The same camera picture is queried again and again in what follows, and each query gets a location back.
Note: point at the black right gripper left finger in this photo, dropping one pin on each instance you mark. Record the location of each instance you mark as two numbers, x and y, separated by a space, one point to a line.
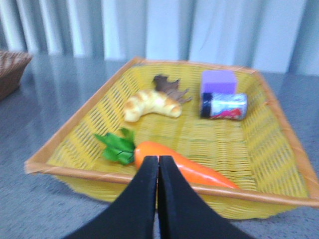
132 214

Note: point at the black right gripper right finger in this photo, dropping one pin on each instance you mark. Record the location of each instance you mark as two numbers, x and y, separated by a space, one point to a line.
183 214

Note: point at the orange toy carrot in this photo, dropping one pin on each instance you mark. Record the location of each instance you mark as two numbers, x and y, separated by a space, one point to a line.
123 150

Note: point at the yellow woven basket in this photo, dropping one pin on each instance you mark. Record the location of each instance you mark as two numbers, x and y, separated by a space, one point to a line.
260 153

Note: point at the toy croissant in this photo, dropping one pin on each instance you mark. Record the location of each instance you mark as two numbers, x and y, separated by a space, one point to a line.
146 102

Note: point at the small blue labelled can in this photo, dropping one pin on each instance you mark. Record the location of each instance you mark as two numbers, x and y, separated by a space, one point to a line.
223 106

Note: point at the brown toy figure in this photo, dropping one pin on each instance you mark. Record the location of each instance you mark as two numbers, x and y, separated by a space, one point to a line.
170 88

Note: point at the purple foam cube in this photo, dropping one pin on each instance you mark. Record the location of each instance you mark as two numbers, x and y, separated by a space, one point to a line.
220 81

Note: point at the brown wicker basket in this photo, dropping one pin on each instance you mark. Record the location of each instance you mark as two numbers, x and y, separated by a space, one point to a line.
12 66

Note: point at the white pleated curtain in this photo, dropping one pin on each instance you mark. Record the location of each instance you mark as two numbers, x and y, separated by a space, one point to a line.
270 35

